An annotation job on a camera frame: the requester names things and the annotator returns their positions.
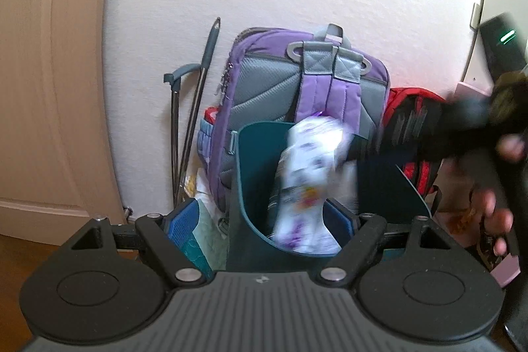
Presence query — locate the white plastic bag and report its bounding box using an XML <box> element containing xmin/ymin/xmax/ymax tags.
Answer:
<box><xmin>183</xmin><ymin>168</ymin><xmax>227</xmax><ymax>223</ymax></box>

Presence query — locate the teal trash bin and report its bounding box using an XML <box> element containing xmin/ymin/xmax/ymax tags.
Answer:
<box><xmin>226</xmin><ymin>121</ymin><xmax>433</xmax><ymax>274</ymax></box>

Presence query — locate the person's right hand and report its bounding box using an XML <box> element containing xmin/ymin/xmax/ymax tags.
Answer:
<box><xmin>470</xmin><ymin>133</ymin><xmax>528</xmax><ymax>258</ymax></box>

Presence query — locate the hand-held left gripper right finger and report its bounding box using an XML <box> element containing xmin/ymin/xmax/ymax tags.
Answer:
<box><xmin>319</xmin><ymin>199</ymin><xmax>456</xmax><ymax>289</ymax></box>

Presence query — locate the white purple patterned wrapper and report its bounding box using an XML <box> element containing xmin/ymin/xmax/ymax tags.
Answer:
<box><xmin>266</xmin><ymin>116</ymin><xmax>359</xmax><ymax>257</ymax></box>

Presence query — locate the blue bag with red top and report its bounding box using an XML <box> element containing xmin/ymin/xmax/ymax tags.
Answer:
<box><xmin>197</xmin><ymin>106</ymin><xmax>225</xmax><ymax>172</ymax></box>

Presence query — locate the red black backpack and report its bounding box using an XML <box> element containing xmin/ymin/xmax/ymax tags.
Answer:
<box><xmin>381</xmin><ymin>87</ymin><xmax>449</xmax><ymax>197</ymax></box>

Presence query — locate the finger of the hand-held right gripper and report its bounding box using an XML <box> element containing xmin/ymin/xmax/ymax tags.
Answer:
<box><xmin>381</xmin><ymin>96</ymin><xmax>452</xmax><ymax>148</ymax></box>
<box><xmin>348</xmin><ymin>133</ymin><xmax>448</xmax><ymax>168</ymax></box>

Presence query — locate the dark round object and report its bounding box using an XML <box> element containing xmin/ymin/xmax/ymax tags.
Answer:
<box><xmin>502</xmin><ymin>280</ymin><xmax>528</xmax><ymax>352</ymax></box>

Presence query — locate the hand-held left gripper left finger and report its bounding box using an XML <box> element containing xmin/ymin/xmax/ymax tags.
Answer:
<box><xmin>70</xmin><ymin>199</ymin><xmax>207</xmax><ymax>287</ymax></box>

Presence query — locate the purple grey backpack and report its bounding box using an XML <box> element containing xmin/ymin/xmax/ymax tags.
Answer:
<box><xmin>206</xmin><ymin>23</ymin><xmax>391</xmax><ymax>213</ymax></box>

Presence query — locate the wooden door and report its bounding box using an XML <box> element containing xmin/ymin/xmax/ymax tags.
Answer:
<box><xmin>0</xmin><ymin>0</ymin><xmax>129</xmax><ymax>246</ymax></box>

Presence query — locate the grey straight-handled pole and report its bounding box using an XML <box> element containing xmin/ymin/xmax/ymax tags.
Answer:
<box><xmin>177</xmin><ymin>16</ymin><xmax>222</xmax><ymax>208</ymax></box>

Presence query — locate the teal quilted cloth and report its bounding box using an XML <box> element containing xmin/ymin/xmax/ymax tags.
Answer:
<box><xmin>181</xmin><ymin>197</ymin><xmax>230</xmax><ymax>272</ymax></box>

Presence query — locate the grey hook-handled pole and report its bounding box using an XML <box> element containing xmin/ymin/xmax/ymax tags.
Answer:
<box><xmin>163</xmin><ymin>63</ymin><xmax>202</xmax><ymax>206</ymax></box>

